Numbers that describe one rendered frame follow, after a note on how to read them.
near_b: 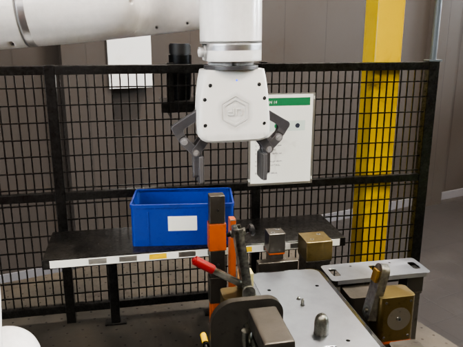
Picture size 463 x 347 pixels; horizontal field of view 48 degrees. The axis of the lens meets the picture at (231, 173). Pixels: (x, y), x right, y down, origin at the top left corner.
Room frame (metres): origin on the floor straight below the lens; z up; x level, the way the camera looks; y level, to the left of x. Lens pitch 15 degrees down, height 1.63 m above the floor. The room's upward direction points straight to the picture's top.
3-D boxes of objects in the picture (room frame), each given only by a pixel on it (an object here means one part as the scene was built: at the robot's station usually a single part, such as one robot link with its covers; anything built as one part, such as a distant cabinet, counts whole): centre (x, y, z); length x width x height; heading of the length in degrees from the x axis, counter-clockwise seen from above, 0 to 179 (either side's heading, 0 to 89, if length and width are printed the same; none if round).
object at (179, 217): (1.51, 0.15, 1.09); 0.30 x 0.17 x 0.13; 94
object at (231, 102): (0.72, 0.00, 1.55); 0.10 x 0.07 x 0.11; 102
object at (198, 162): (0.71, 0.06, 1.46); 0.03 x 0.03 x 0.07; 12
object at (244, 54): (0.72, 0.00, 1.61); 0.09 x 0.08 x 0.03; 102
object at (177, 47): (1.72, 0.17, 1.52); 0.07 x 0.07 x 0.18
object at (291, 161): (1.69, -0.16, 1.30); 0.23 x 0.02 x 0.31; 101
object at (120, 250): (1.52, 0.11, 1.01); 0.90 x 0.22 x 0.03; 101
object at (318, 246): (1.43, -0.25, 0.88); 0.08 x 0.08 x 0.36; 11
